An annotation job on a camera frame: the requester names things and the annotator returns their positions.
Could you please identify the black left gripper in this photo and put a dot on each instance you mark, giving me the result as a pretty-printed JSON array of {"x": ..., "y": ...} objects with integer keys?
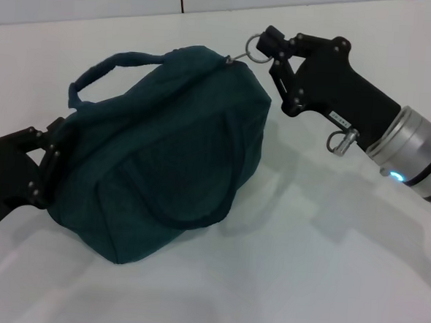
[{"x": 6, "y": 178}]

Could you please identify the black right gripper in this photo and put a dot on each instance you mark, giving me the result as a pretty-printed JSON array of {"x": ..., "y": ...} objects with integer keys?
[{"x": 333, "y": 84}]

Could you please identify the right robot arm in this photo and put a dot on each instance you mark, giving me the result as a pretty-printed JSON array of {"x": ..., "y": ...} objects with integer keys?
[{"x": 413, "y": 151}]

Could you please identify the dark teal fabric lunch bag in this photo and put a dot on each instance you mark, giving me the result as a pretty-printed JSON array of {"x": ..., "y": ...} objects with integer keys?
[{"x": 165, "y": 147}]

